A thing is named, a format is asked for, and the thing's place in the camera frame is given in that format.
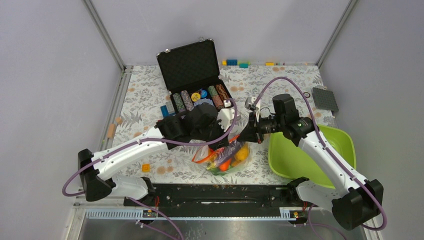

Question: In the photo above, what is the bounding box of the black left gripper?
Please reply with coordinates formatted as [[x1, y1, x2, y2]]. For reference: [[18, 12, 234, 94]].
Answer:
[[193, 118, 232, 153]]

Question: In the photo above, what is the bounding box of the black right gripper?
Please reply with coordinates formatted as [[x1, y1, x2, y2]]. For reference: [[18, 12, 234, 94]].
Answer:
[[238, 109, 286, 143]]

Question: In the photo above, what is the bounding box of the clear zip top bag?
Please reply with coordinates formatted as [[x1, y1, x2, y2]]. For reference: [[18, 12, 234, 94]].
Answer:
[[191, 135, 250, 176]]

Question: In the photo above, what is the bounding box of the orange toy carrot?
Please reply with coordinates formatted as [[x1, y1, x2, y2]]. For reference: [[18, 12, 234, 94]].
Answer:
[[218, 158, 232, 172]]

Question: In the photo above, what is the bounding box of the yellow toy bell pepper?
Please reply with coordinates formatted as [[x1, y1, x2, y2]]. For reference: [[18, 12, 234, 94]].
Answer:
[[232, 144, 250, 166]]

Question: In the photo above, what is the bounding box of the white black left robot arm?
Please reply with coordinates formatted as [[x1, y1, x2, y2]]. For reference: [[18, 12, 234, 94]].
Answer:
[[78, 103, 237, 206]]

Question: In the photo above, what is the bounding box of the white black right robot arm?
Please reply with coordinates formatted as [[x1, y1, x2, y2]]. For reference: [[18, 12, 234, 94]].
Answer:
[[238, 93, 385, 230]]

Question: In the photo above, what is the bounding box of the yellow big blind button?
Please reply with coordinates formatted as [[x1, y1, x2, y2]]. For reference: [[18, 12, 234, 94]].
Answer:
[[190, 92, 202, 102]]

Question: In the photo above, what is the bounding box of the blue small blind button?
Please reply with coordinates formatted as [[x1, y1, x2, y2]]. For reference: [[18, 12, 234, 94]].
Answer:
[[200, 89, 208, 99]]

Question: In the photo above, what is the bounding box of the green plastic tray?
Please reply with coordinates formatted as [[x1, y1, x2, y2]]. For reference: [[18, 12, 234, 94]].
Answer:
[[267, 124, 357, 190]]

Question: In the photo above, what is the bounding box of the grey toy brick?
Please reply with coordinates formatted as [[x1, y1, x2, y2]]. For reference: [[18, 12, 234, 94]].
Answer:
[[165, 101, 175, 114]]

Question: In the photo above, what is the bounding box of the blue toy brick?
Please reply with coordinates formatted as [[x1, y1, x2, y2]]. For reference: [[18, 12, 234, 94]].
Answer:
[[160, 105, 169, 118]]

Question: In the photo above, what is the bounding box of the grey building baseplate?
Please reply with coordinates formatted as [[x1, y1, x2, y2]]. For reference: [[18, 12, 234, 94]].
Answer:
[[312, 87, 339, 112]]

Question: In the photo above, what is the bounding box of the black poker chip case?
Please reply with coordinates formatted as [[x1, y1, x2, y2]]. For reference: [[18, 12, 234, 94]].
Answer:
[[156, 38, 232, 113]]

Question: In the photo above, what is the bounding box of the small orange toy cracker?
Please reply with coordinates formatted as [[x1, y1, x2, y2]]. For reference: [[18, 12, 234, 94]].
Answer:
[[141, 163, 151, 173]]

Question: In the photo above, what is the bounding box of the wooden block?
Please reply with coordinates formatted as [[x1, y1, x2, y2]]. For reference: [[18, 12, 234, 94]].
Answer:
[[106, 123, 117, 139]]

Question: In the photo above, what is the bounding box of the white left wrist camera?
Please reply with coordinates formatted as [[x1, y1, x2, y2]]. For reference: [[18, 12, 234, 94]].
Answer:
[[217, 99, 237, 132]]

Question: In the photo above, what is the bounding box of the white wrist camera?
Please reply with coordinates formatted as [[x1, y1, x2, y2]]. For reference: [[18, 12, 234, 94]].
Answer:
[[244, 96, 258, 112], [217, 99, 237, 132]]

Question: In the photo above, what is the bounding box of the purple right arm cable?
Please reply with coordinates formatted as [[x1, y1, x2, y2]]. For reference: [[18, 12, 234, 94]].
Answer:
[[253, 76, 388, 232]]

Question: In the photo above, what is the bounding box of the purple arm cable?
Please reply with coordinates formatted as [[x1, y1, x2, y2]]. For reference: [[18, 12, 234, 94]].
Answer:
[[253, 76, 388, 232], [61, 97, 239, 197]]

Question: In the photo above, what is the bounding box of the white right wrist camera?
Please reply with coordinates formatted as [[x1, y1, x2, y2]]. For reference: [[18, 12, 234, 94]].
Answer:
[[244, 96, 258, 112]]

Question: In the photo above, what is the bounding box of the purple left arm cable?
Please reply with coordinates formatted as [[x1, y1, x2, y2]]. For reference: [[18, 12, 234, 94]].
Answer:
[[61, 97, 239, 197]]

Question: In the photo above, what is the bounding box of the blue toy block at wall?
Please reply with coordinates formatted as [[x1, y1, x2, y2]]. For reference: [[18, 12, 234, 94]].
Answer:
[[225, 59, 238, 66]]

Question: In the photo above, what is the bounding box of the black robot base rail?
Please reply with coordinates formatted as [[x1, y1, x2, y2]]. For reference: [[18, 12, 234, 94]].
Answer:
[[140, 183, 311, 218]]

